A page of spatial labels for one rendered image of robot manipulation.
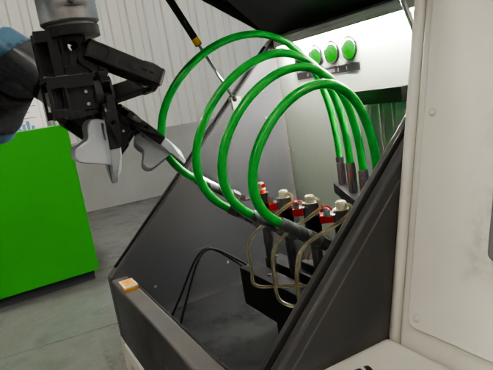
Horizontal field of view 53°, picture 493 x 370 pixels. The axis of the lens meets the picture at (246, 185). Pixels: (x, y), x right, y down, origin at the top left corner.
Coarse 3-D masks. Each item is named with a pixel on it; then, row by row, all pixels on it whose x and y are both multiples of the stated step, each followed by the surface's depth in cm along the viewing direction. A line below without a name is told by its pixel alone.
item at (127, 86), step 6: (114, 84) 82; (120, 84) 83; (126, 84) 83; (132, 84) 83; (114, 90) 82; (120, 90) 83; (126, 90) 83; (132, 90) 83; (138, 90) 84; (144, 90) 85; (150, 90) 86; (120, 96) 83; (126, 96) 84; (132, 96) 86
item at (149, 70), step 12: (96, 48) 64; (108, 48) 65; (96, 60) 64; (108, 60) 65; (120, 60) 66; (132, 60) 66; (144, 60) 69; (120, 72) 67; (132, 72) 66; (144, 72) 67; (156, 72) 68; (144, 84) 69; (156, 84) 69
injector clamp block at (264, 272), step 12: (252, 264) 100; (288, 264) 97; (300, 264) 96; (264, 276) 93; (276, 276) 92; (288, 276) 95; (300, 276) 92; (252, 288) 96; (288, 288) 85; (300, 288) 85; (252, 300) 98; (264, 300) 93; (276, 300) 89; (288, 300) 85; (264, 312) 94; (276, 312) 90; (288, 312) 86
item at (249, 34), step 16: (240, 32) 89; (256, 32) 91; (272, 32) 93; (208, 48) 87; (192, 64) 85; (176, 80) 84; (160, 112) 84; (160, 128) 84; (336, 128) 101; (336, 144) 102; (176, 160) 86; (336, 160) 103; (192, 176) 87
